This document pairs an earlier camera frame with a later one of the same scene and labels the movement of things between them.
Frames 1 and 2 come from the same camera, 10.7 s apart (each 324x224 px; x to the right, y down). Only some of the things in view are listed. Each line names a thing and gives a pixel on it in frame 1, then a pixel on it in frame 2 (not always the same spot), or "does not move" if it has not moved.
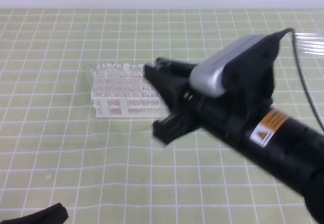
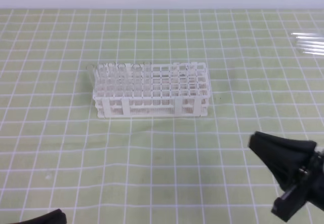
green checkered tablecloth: (114, 171) does not move
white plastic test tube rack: (125, 91) does not move
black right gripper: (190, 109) to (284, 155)
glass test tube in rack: (100, 69) does not move
